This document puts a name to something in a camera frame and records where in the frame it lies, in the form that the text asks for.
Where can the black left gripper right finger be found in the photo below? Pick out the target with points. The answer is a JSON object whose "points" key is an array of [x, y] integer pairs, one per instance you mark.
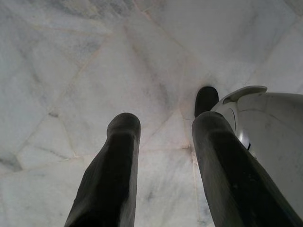
{"points": [[232, 179]]}

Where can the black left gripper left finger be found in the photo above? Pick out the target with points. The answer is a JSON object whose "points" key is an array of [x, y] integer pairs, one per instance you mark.
{"points": [[109, 175]]}

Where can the silver robot left leg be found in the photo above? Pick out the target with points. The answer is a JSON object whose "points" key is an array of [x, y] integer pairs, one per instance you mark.
{"points": [[267, 123]]}

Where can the black robot left foot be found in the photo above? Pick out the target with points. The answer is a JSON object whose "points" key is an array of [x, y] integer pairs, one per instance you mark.
{"points": [[205, 100]]}

